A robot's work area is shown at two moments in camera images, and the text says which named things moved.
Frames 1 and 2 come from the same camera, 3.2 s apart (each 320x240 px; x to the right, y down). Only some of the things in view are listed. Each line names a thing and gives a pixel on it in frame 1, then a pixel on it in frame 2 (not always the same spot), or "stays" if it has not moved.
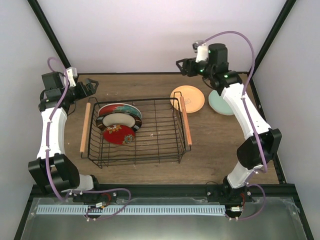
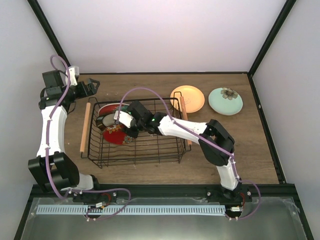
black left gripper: (91, 91) stays
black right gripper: (192, 62) → (133, 134)
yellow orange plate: (194, 98) stays
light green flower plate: (218, 103) stays
